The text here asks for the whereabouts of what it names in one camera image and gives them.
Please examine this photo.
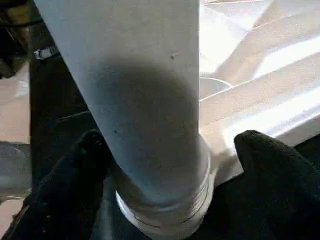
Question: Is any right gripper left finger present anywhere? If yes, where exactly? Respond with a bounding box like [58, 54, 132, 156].
[11, 129, 112, 240]

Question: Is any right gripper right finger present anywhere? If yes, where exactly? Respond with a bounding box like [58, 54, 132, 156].
[233, 129, 320, 240]

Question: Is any white plastic table top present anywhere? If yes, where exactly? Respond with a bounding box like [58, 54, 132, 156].
[115, 0, 320, 237]

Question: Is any white plastic table leg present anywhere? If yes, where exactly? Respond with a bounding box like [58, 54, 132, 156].
[32, 0, 217, 223]

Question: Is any white plastic upturned table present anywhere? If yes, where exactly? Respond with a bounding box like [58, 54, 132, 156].
[29, 14, 320, 240]

